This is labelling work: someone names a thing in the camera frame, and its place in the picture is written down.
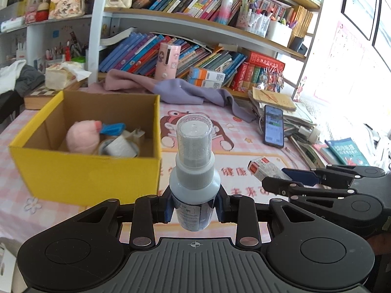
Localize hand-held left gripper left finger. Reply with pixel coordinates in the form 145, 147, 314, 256
75, 186, 174, 248

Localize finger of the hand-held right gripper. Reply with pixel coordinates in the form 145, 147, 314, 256
262, 176, 359, 212
281, 164, 387, 187

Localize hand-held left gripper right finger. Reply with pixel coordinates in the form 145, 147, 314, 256
215, 186, 316, 248

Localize white spray bottle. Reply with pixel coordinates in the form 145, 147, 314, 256
169, 114, 221, 232

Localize small red white box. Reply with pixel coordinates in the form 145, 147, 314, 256
247, 157, 292, 184

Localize white power adapter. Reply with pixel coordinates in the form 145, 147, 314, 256
106, 136, 137, 157

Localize white charger plug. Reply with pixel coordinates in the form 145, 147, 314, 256
122, 128, 146, 145

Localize yellow cardboard box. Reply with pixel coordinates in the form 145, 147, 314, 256
9, 90, 162, 206

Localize yellow tape roll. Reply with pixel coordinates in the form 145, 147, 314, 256
98, 138, 140, 158

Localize blue wrapper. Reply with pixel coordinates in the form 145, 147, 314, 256
100, 123, 126, 135

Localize pink plush toy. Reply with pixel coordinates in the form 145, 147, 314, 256
65, 120, 103, 155

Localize row of stationery items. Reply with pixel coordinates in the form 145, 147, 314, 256
46, 31, 86, 64

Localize pink paperback book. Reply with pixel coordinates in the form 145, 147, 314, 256
318, 143, 339, 165

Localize white bulky plug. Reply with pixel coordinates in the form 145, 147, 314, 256
298, 126, 321, 142

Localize teal workbook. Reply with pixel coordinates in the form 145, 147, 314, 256
324, 139, 370, 167

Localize black smartphone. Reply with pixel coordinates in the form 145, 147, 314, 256
263, 105, 285, 149

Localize pile of papers and workbooks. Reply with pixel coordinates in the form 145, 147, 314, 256
250, 98, 318, 135

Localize brown kraft envelope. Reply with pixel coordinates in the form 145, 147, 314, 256
252, 87, 297, 112

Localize bunch of colourful charms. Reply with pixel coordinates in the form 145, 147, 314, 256
260, 67, 286, 94

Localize red boxed book set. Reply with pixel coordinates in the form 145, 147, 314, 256
230, 63, 266, 92

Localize purple cloth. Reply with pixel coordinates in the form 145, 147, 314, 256
88, 69, 260, 123

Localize thick red dictionary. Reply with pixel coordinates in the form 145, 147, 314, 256
247, 51, 286, 71

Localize orange blue white carton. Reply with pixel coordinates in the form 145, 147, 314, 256
188, 66, 227, 82
187, 79, 223, 90

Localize black small device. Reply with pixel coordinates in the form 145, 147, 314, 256
290, 36, 308, 55

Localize white pen holder box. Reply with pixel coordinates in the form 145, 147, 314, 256
265, 20, 293, 48

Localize pink cartoon tumbler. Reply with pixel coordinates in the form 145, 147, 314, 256
153, 42, 182, 81

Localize row of yellow books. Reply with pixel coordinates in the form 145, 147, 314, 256
289, 4, 315, 42

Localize row of blue picture books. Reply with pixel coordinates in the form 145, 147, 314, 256
98, 32, 248, 87

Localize clear cup of pens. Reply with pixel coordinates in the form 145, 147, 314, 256
237, 0, 271, 35

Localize wooden chessboard box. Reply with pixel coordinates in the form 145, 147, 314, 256
24, 81, 89, 110

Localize black framed picture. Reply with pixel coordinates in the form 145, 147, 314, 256
372, 0, 391, 57
341, 0, 378, 41

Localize cream tissue pouch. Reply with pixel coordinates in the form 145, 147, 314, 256
45, 62, 91, 90

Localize open white book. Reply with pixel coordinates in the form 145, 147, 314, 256
100, 27, 138, 47

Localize pastel gradient bottle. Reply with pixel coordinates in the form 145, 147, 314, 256
218, 0, 234, 25

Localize white wooden bookshelf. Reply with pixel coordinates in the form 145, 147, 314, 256
87, 0, 321, 104

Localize pile of clothes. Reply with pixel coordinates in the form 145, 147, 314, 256
0, 59, 46, 123

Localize white side shelf unit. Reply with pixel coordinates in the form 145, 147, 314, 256
0, 6, 92, 77

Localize red small dolls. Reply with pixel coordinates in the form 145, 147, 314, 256
24, 0, 49, 23

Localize white tissue pack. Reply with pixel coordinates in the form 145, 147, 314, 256
0, 17, 26, 32

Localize alphabet wall poster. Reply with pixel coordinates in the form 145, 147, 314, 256
315, 21, 367, 98

